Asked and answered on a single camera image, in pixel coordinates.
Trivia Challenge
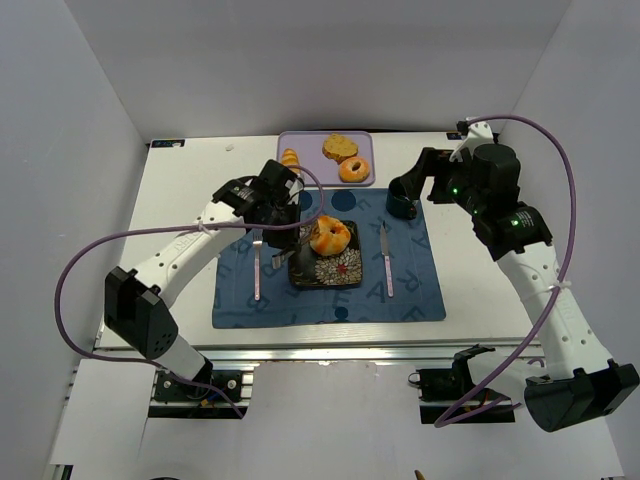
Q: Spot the brown bread slice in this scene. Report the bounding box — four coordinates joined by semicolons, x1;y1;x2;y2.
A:
322;133;359;164

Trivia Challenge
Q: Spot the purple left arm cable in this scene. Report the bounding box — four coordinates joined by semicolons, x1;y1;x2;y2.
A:
53;164;326;419

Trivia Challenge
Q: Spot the striped orange bread roll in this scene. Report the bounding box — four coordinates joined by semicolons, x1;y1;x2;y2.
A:
280;148;301;175

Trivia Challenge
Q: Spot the fork with pink handle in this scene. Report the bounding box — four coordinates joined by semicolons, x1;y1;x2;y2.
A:
252;235;263;302

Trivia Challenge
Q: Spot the knife with pink handle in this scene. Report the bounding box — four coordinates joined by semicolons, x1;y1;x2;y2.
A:
380;222;394;298

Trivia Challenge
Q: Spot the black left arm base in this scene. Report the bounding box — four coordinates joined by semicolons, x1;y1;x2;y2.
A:
148;369;253;420

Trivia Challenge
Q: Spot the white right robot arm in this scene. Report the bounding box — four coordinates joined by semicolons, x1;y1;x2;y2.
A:
396;143;639;432

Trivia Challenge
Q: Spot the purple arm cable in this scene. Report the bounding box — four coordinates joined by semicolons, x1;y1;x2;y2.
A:
53;164;326;419
433;113;577;427

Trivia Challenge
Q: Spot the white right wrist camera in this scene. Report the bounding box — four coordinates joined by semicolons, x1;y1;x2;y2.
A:
449;118;495;163

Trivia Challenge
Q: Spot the twisted orange bread ring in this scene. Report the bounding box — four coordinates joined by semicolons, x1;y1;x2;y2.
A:
308;216;351;258

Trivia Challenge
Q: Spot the black logo sticker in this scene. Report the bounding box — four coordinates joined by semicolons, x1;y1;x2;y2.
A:
150;139;185;149

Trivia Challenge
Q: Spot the black floral square plate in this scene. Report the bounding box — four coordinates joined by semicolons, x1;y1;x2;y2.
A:
288;215;363;289

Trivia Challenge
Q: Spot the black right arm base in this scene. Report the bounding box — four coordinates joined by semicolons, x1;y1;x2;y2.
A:
407;345;515;424

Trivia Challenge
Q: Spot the blue patterned placemat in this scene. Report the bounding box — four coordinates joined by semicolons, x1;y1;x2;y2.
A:
212;188;446;329

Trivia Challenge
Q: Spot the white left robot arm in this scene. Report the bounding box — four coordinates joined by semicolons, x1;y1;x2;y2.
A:
104;160;304;384

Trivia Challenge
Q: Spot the aluminium front frame rail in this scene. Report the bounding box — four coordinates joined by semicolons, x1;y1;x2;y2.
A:
89;339;546;374

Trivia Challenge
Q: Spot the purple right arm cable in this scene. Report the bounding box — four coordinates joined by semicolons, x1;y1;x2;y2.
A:
433;113;577;427

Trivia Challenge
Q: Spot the dark green mug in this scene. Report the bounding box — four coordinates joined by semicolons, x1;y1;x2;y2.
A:
386;178;418;221

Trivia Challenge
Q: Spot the sugared orange donut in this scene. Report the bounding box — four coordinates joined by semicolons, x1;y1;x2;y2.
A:
338;156;370;183

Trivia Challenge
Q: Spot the lilac plastic tray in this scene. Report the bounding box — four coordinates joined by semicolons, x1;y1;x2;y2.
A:
276;130;376;187

